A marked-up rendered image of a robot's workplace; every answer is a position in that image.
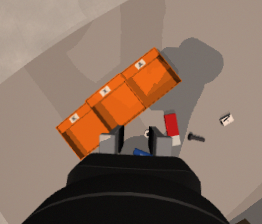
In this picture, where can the silver hex nut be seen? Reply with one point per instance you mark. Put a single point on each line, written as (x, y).
(146, 134)

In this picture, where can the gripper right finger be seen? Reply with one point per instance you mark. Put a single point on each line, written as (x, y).
(159, 145)

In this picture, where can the black bolt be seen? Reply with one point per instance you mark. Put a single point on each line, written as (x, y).
(190, 137)

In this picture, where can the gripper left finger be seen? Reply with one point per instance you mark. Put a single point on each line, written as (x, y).
(113, 141)

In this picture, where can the red and white eraser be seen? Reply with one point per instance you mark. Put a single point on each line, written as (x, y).
(172, 128)

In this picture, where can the orange rack of bins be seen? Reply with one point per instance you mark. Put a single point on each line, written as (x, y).
(117, 103)

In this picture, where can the blue aa battery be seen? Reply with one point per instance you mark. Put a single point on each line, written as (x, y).
(140, 152)

